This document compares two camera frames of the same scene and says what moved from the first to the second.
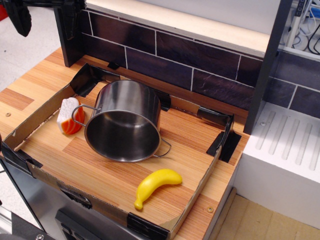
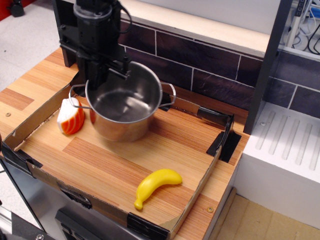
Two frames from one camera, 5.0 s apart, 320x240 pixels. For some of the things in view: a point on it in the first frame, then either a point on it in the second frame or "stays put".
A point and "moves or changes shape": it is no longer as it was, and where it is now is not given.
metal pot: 124,125 moves or changes shape
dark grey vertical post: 266,72 stays put
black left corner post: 72,48 stays put
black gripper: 71,9 -> 96,35
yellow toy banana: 158,178 stays put
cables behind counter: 302,30 stays put
